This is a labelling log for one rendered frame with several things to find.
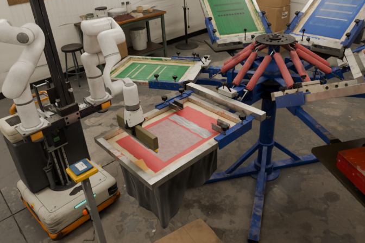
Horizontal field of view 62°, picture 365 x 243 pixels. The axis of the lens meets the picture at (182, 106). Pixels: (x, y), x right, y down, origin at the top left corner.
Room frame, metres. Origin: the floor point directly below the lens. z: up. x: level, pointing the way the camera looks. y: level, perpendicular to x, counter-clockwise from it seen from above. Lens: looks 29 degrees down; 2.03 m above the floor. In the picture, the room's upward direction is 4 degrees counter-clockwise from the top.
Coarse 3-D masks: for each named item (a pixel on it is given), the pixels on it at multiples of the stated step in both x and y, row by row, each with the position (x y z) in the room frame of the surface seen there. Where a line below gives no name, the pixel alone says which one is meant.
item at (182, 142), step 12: (204, 120) 1.72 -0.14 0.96; (216, 120) 1.71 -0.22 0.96; (180, 132) 1.60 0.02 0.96; (192, 132) 1.59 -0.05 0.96; (216, 132) 1.57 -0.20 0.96; (168, 144) 1.48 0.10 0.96; (180, 144) 1.47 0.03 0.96; (192, 144) 1.46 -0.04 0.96; (144, 156) 1.38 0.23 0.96; (156, 156) 1.37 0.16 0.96; (168, 156) 1.36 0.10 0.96; (180, 156) 1.36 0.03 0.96; (156, 168) 1.27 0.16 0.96
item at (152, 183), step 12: (192, 96) 2.01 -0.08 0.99; (156, 108) 1.86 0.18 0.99; (168, 108) 1.89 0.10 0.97; (216, 108) 1.80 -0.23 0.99; (240, 120) 1.64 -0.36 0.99; (108, 132) 1.60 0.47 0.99; (120, 132) 1.63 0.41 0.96; (108, 144) 1.47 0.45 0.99; (216, 144) 1.41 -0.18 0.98; (120, 156) 1.35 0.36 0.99; (192, 156) 1.31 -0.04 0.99; (132, 168) 1.24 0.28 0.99; (168, 168) 1.22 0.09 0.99; (180, 168) 1.23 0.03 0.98; (144, 180) 1.15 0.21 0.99; (156, 180) 1.14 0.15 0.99
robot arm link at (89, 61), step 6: (84, 54) 1.77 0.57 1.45; (90, 54) 1.78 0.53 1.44; (96, 54) 1.79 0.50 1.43; (102, 54) 1.81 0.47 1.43; (84, 60) 1.75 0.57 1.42; (90, 60) 1.76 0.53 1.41; (96, 60) 1.78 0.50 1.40; (102, 60) 1.80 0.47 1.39; (84, 66) 1.77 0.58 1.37; (90, 66) 1.75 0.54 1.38; (90, 72) 1.76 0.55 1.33; (96, 72) 1.77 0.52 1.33; (90, 78) 1.76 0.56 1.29
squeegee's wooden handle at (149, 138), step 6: (120, 114) 1.54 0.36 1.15; (120, 120) 1.52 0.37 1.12; (138, 126) 1.40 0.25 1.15; (138, 132) 1.38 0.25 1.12; (144, 132) 1.34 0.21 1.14; (144, 138) 1.34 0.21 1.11; (150, 138) 1.29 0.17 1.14; (156, 138) 1.29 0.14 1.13; (150, 144) 1.30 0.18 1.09; (156, 144) 1.29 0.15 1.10
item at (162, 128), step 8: (176, 112) 1.85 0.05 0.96; (184, 112) 1.84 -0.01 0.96; (192, 112) 1.84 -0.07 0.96; (200, 112) 1.83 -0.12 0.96; (160, 120) 1.76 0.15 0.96; (168, 120) 1.75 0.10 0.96; (192, 120) 1.73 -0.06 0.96; (144, 128) 1.67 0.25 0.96; (152, 128) 1.67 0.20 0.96; (160, 128) 1.66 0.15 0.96; (168, 128) 1.65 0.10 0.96; (176, 128) 1.65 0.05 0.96; (128, 136) 1.59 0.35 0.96; (160, 136) 1.57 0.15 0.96; (168, 136) 1.56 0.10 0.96; (120, 144) 1.51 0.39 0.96; (128, 144) 1.51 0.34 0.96; (136, 144) 1.50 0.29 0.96; (136, 152) 1.42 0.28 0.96
